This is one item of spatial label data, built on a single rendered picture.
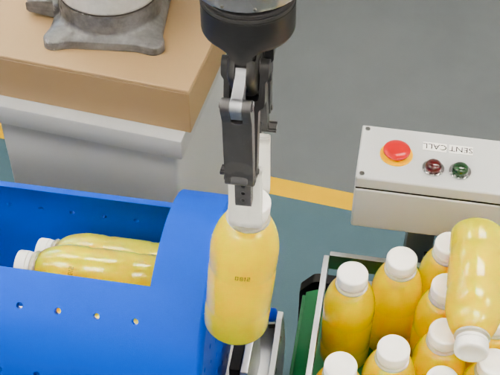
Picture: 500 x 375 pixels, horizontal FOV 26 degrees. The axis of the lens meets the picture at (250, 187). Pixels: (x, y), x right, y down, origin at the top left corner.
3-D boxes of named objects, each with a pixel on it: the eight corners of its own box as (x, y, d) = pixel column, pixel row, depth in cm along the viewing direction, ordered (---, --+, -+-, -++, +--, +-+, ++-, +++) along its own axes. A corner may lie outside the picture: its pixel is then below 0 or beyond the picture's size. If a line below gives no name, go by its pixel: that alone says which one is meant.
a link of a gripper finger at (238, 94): (262, 38, 86) (251, 66, 81) (260, 97, 88) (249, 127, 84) (232, 36, 86) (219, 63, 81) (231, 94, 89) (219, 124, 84)
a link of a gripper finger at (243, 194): (253, 155, 92) (248, 178, 89) (253, 199, 95) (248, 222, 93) (236, 153, 92) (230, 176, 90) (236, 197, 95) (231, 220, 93)
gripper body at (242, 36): (210, -46, 87) (213, 48, 93) (188, 13, 81) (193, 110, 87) (303, -39, 86) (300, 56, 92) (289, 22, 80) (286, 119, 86)
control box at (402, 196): (357, 173, 156) (362, 122, 149) (497, 190, 154) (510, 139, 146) (350, 225, 150) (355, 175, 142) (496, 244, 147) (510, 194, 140)
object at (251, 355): (242, 358, 144) (242, 302, 134) (260, 360, 143) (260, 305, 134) (228, 424, 137) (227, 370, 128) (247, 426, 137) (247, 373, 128)
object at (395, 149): (384, 143, 146) (385, 137, 145) (410, 146, 146) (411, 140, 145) (382, 162, 144) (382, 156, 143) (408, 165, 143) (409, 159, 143)
